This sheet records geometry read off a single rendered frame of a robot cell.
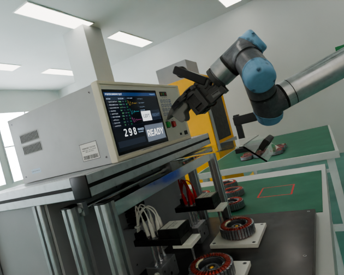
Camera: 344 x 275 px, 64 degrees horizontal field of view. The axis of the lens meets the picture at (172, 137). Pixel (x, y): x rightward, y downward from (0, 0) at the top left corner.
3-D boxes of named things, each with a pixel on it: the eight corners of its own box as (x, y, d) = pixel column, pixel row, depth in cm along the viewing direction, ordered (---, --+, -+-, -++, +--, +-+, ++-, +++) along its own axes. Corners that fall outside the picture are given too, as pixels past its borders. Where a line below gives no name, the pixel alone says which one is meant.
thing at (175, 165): (180, 167, 97) (177, 156, 97) (172, 172, 91) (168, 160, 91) (169, 169, 99) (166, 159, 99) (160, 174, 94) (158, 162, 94)
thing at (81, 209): (195, 158, 114) (194, 151, 114) (83, 216, 59) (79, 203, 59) (192, 159, 114) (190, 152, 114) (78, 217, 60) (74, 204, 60)
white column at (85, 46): (147, 205, 502) (100, 29, 497) (133, 214, 462) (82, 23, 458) (126, 208, 526) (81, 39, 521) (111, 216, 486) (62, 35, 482)
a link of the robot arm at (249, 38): (256, 34, 69) (245, 22, 76) (223, 66, 74) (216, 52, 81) (273, 53, 73) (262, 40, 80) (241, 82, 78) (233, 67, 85)
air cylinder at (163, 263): (179, 271, 77) (175, 252, 77) (166, 288, 71) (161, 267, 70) (164, 271, 80) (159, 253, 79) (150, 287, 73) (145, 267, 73)
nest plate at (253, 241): (266, 226, 92) (266, 222, 92) (258, 247, 79) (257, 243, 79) (224, 228, 99) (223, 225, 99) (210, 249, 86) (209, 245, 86)
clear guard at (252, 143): (278, 147, 98) (274, 131, 98) (267, 162, 77) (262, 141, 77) (196, 163, 113) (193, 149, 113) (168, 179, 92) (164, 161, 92)
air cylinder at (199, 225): (209, 233, 98) (206, 219, 98) (202, 243, 92) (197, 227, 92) (197, 234, 101) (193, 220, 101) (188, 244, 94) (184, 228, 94)
